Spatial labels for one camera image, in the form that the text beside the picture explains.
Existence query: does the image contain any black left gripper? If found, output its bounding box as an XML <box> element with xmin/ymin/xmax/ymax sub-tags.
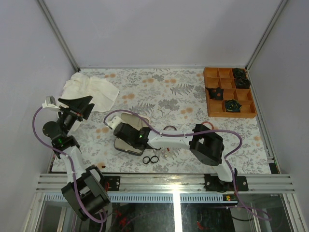
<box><xmin>57</xmin><ymin>95</ymin><xmax>95</xmax><ymax>137</ymax></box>

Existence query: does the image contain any floral patterned tablecloth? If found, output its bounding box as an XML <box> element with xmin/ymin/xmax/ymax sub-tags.
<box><xmin>72</xmin><ymin>69</ymin><xmax>271</xmax><ymax>174</ymax></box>

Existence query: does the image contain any wooden compartment tray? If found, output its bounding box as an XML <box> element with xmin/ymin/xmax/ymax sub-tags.
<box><xmin>203</xmin><ymin>67</ymin><xmax>257</xmax><ymax>118</ymax></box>

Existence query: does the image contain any dark fabric flower in tray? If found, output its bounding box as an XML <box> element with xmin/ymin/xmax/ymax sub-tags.
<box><xmin>232</xmin><ymin>68</ymin><xmax>251</xmax><ymax>89</ymax></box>

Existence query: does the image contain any cream navy jewelry box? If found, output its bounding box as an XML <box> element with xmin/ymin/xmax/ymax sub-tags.
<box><xmin>114</xmin><ymin>113</ymin><xmax>148</xmax><ymax>156</ymax></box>

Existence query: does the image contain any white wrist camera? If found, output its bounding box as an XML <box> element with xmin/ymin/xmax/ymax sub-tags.
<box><xmin>42</xmin><ymin>96</ymin><xmax>60</xmax><ymax>110</ymax></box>
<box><xmin>107</xmin><ymin>116</ymin><xmax>122</xmax><ymax>130</ymax></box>

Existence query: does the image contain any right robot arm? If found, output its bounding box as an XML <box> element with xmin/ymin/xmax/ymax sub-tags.
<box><xmin>110</xmin><ymin>121</ymin><xmax>238</xmax><ymax>191</ymax></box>

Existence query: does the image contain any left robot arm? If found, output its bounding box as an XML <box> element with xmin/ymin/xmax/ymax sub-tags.
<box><xmin>42</xmin><ymin>96</ymin><xmax>111</xmax><ymax>223</ymax></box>

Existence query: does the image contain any dark flower with blue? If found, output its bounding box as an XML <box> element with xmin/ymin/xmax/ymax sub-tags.
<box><xmin>224</xmin><ymin>99</ymin><xmax>242</xmax><ymax>113</ymax></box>

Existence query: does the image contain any white crumpled cloth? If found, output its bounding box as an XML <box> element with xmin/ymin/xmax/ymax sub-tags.
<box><xmin>60</xmin><ymin>72</ymin><xmax>120</xmax><ymax>113</ymax></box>

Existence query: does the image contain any twisted silver bangle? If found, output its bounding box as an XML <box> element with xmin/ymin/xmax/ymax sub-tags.
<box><xmin>151</xmin><ymin>107</ymin><xmax>165</xmax><ymax>120</ymax></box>

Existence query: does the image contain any aluminium mounting rail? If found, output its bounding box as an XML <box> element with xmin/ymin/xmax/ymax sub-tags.
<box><xmin>36</xmin><ymin>173</ymin><xmax>296</xmax><ymax>203</ymax></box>

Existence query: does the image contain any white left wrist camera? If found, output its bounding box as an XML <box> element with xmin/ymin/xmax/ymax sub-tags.
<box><xmin>42</xmin><ymin>96</ymin><xmax>60</xmax><ymax>110</ymax></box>

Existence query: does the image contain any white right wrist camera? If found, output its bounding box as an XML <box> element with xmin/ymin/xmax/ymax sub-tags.
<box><xmin>107</xmin><ymin>116</ymin><xmax>122</xmax><ymax>130</ymax></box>

